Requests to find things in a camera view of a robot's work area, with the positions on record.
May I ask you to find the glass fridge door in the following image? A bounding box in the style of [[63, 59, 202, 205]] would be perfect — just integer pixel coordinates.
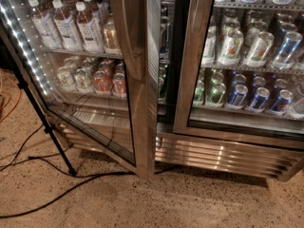
[[0, 0, 162, 181], [174, 0, 304, 149]]

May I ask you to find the green soda can left door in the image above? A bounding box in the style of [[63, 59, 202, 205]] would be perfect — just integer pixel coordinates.
[[158, 77, 165, 99]]

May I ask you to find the green can right door left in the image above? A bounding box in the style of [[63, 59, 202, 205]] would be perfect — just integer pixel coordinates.
[[193, 80, 204, 105]]

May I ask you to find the stainless steel fridge base grille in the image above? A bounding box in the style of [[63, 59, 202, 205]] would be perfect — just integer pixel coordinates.
[[54, 112, 304, 181]]

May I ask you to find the red soda can middle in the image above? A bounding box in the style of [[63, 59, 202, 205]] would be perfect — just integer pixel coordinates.
[[113, 73, 126, 97]]

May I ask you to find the pale green soda can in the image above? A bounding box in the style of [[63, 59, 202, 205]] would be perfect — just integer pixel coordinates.
[[74, 68, 93, 93]]

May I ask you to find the gold tall can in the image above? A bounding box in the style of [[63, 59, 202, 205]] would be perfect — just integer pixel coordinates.
[[104, 22, 122, 55]]

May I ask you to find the white tall can left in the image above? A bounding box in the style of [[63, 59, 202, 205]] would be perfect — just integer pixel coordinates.
[[201, 30, 216, 65]]

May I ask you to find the white tall can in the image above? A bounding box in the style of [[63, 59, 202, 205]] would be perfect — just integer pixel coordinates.
[[218, 30, 243, 66], [201, 30, 216, 65], [243, 31, 275, 68]]

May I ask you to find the blue silver tall can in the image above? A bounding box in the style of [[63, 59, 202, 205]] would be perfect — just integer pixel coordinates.
[[271, 31, 303, 70], [160, 24, 168, 59]]

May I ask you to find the blue soda can left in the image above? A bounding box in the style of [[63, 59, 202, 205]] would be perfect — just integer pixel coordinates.
[[226, 85, 248, 109]]

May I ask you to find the blue soda can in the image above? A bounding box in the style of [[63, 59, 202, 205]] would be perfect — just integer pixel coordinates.
[[226, 85, 248, 109], [268, 89, 294, 116], [247, 87, 270, 112]]

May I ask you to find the green white soda can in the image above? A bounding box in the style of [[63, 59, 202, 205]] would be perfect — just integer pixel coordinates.
[[57, 66, 76, 91]]

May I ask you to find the tea bottle white cap right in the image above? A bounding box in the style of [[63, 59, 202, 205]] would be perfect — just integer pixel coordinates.
[[76, 2, 103, 52]]

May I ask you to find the tea bottle white cap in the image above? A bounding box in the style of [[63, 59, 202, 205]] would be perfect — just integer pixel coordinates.
[[28, 0, 62, 49], [52, 0, 83, 51], [76, 2, 103, 52]]

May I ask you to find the white tall can middle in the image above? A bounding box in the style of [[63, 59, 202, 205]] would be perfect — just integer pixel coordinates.
[[218, 30, 243, 66]]

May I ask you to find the blue soda can middle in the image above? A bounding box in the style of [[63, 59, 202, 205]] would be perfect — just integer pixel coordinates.
[[247, 87, 270, 112]]

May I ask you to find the white tall can right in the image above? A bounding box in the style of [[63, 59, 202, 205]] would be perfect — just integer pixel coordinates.
[[243, 31, 275, 68]]

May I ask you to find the tea bottle white cap middle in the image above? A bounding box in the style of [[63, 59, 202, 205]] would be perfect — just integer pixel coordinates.
[[52, 0, 83, 51]]

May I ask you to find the blue soda can right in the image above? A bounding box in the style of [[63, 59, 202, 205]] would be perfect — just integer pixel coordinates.
[[268, 89, 294, 116]]

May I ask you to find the black tripod leg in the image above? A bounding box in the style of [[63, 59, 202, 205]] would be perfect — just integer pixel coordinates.
[[12, 63, 76, 176]]

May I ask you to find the tea bottle white cap left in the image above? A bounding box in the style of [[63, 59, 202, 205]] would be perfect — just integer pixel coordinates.
[[28, 0, 62, 49]]

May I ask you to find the blue silver tall can right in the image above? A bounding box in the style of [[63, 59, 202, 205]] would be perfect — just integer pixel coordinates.
[[271, 31, 303, 70]]

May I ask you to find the orange extension cable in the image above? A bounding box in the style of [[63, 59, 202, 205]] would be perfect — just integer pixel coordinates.
[[0, 67, 23, 124]]

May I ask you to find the black floor cable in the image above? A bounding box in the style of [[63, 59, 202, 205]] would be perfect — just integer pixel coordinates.
[[0, 123, 181, 220]]

